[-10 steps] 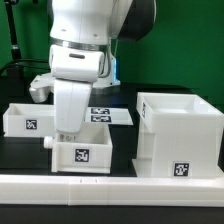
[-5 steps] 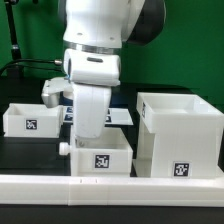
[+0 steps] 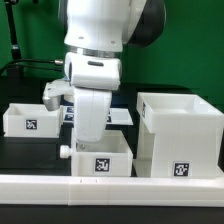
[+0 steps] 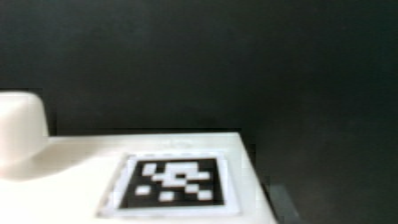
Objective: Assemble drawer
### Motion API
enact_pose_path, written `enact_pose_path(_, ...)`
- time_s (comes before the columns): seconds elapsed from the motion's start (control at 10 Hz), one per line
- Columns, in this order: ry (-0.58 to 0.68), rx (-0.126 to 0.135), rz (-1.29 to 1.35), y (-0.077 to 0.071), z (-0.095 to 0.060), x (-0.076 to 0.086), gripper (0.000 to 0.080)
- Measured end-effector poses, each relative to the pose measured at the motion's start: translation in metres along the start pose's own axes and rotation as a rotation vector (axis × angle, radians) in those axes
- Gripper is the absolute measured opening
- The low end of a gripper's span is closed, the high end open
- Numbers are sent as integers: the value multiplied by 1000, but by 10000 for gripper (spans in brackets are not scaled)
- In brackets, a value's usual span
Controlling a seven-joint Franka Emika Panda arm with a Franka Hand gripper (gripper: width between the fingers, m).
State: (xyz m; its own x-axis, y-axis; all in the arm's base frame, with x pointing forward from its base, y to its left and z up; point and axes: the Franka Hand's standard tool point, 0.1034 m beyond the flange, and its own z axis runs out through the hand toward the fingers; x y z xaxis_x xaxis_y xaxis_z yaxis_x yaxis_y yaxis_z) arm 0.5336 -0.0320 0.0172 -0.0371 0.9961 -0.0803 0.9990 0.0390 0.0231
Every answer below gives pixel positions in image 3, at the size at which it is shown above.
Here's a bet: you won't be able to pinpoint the fiducial marker sheet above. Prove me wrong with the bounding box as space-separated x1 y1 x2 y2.
63 106 133 125

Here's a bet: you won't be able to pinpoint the white drawer box rear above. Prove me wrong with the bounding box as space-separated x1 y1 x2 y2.
3 103 63 138

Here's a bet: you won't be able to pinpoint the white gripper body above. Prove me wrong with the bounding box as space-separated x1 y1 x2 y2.
64 52 121 143

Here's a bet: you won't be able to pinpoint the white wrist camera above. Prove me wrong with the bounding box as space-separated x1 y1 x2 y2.
42 79 74 111

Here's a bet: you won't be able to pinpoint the white L-shaped fence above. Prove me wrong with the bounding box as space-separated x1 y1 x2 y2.
0 170 224 208

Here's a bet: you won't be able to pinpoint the black stand pole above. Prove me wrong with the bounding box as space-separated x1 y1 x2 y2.
3 0 25 80

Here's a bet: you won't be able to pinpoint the white drawer box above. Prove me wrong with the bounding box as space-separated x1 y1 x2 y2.
3 103 63 138
60 130 133 177

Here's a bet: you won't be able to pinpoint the white drawer box front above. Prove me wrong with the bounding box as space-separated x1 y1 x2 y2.
60 130 133 177

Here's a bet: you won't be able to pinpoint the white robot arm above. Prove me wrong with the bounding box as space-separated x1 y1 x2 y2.
59 0 166 144

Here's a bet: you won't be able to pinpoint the white drawer cabinet frame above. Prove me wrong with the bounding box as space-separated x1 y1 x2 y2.
134 92 224 179

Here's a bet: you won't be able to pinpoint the black cables with connectors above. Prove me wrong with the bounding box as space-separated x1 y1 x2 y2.
0 58 66 76

